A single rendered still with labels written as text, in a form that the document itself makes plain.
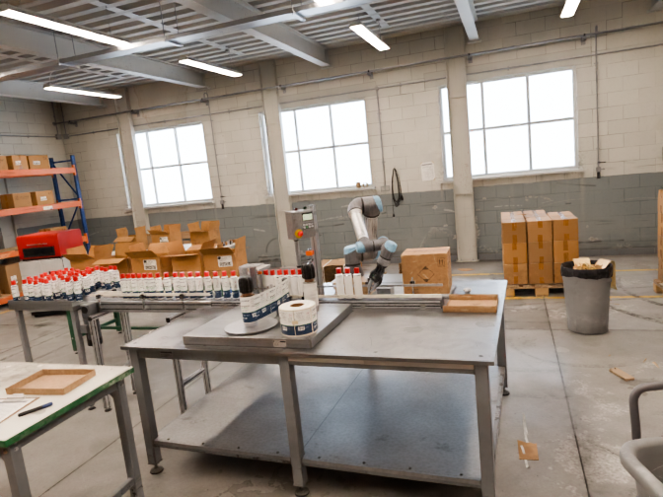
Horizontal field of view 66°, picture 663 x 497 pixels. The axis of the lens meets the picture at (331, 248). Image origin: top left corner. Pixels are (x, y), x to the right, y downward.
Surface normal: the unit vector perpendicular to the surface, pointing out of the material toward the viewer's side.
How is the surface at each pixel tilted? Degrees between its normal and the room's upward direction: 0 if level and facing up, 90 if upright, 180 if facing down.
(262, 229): 90
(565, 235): 90
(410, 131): 90
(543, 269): 87
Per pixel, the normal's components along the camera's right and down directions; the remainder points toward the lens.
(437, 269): -0.29, 0.18
